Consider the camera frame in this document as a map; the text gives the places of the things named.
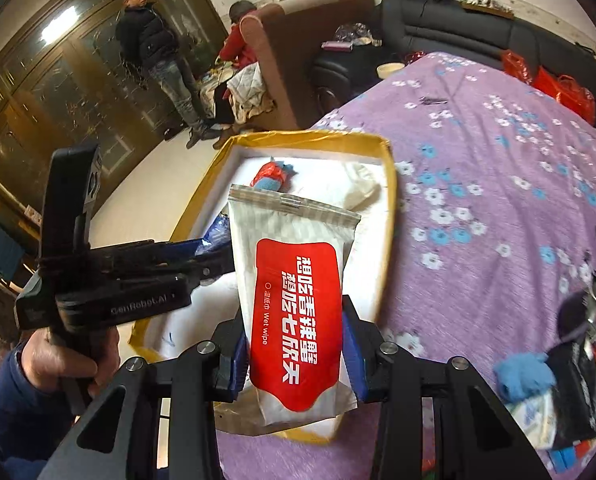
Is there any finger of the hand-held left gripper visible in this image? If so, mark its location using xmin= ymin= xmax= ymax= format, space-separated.
xmin=89 ymin=239 xmax=229 ymax=262
xmin=92 ymin=252 xmax=235 ymax=282

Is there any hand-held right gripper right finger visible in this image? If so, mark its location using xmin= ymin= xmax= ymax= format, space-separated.
xmin=342 ymin=294 xmax=551 ymax=480

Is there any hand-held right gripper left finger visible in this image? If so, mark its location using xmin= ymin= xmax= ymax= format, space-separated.
xmin=38 ymin=305 xmax=251 ymax=480

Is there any white red wet wipe packet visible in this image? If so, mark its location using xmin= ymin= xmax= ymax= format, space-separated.
xmin=227 ymin=183 xmax=363 ymax=427

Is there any yellow cardboard box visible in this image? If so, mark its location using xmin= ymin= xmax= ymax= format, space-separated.
xmin=128 ymin=127 xmax=397 ymax=445

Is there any person's left forearm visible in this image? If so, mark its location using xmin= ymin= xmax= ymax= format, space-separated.
xmin=0 ymin=345 xmax=81 ymax=480

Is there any white printed soft pack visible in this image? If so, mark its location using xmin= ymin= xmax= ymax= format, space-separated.
xmin=509 ymin=390 xmax=578 ymax=452

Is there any person's left hand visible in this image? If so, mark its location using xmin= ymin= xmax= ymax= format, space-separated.
xmin=20 ymin=326 xmax=122 ymax=402

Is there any blue packet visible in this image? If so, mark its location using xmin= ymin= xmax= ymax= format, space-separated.
xmin=200 ymin=212 xmax=233 ymax=257

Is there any red and blue small bundle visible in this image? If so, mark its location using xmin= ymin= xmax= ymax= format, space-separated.
xmin=249 ymin=159 xmax=297 ymax=194

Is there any beige quilted blanket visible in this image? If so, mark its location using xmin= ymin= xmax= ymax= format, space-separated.
xmin=225 ymin=62 xmax=277 ymax=124

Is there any white plastic bag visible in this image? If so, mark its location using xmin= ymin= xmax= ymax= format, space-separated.
xmin=340 ymin=161 xmax=383 ymax=212

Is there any purple floral bedsheet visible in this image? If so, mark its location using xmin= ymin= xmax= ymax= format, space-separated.
xmin=213 ymin=50 xmax=596 ymax=480

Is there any dark wooden cabinet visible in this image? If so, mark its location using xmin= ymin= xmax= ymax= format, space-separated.
xmin=0 ymin=0 xmax=229 ymax=246

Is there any brown sofa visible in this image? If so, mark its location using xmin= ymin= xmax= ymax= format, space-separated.
xmin=240 ymin=0 xmax=379 ymax=131

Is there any black glossy packet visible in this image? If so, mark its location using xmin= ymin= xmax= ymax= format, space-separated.
xmin=546 ymin=335 xmax=596 ymax=444

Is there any clear plastic bag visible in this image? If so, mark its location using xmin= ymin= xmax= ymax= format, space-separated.
xmin=335 ymin=22 xmax=383 ymax=47

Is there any small red plastic bag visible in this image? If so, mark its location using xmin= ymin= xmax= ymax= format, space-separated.
xmin=501 ymin=50 xmax=534 ymax=84

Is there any large red plastic bag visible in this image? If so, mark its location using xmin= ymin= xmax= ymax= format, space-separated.
xmin=532 ymin=66 xmax=596 ymax=122

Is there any black leather sofa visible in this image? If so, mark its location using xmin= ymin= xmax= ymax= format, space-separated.
xmin=310 ymin=0 xmax=596 ymax=111

